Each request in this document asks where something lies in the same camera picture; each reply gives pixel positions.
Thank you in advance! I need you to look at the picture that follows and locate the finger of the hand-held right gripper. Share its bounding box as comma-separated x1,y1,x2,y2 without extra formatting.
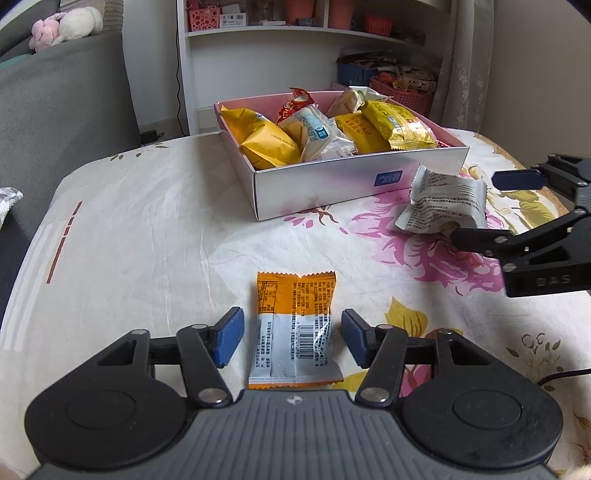
492,154,591,191
450,208,591,274

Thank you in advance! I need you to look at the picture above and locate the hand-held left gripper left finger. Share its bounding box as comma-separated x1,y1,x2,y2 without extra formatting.
94,306,245,408

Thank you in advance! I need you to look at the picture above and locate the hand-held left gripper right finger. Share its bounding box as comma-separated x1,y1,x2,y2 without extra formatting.
341,309,498,408

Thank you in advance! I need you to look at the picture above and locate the orange and white snack packet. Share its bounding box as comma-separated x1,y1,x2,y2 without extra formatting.
248,270,345,388

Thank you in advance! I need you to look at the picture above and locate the yellow pastry packet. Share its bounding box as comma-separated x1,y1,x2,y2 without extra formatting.
240,121,302,171
333,112,392,156
361,99,438,151
220,105,278,141

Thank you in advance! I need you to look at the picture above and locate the pink cardboard box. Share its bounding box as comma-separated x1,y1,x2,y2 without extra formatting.
213,90,471,222

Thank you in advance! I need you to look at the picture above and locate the beige nut snack packet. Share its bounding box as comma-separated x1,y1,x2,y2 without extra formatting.
327,86,391,117

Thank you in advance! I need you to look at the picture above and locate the clear packet with white pastry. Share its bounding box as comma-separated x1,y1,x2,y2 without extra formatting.
278,104,358,163

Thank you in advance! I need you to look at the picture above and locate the red candy packet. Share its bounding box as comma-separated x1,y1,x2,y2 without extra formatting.
276,86,315,124

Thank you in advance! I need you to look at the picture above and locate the white lace curtain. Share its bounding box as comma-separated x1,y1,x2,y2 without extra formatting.
429,0,500,133

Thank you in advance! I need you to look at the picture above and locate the large pink basket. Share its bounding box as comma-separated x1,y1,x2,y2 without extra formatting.
369,76,435,116

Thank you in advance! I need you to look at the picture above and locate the colourful printed box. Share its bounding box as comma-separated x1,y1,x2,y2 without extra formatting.
399,67,437,91

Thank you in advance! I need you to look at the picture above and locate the blue storage box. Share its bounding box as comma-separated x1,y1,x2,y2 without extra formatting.
337,62,375,86

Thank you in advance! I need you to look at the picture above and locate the small red basket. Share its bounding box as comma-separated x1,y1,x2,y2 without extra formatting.
361,15,394,36

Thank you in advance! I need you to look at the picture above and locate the pink plastic pot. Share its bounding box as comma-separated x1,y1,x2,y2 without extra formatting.
328,0,356,30
284,0,316,25

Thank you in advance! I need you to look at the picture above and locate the grey checkered pillow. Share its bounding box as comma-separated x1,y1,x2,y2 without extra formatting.
0,187,24,232

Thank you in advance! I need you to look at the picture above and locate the white shelf unit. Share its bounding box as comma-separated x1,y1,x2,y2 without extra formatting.
177,0,453,137

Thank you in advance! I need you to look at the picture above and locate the grey sofa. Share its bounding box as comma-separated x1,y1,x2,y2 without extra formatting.
0,28,142,296

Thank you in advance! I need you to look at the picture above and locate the clear plastic container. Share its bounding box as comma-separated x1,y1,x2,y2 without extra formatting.
247,0,283,24

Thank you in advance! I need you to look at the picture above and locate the pink lattice basket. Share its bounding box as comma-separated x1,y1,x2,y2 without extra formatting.
188,7,221,32

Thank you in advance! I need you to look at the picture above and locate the white plush toy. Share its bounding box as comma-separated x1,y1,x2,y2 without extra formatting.
55,7,103,45

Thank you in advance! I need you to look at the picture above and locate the teal patterned cushion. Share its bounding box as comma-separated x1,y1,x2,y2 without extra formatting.
0,53,34,71

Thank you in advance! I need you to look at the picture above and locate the pink plush toy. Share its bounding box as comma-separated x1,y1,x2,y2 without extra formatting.
29,13,68,52

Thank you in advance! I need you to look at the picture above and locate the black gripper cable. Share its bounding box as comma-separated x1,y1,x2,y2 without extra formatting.
537,368,591,385

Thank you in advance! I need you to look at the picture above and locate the black power cable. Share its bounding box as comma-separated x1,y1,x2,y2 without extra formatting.
174,18,184,136

